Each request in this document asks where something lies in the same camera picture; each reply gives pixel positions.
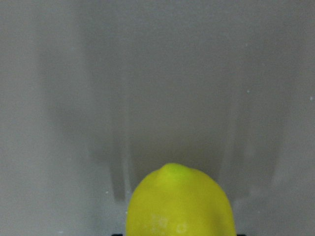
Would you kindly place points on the yellow lemon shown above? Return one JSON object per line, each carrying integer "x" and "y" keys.
{"x": 176, "y": 200}

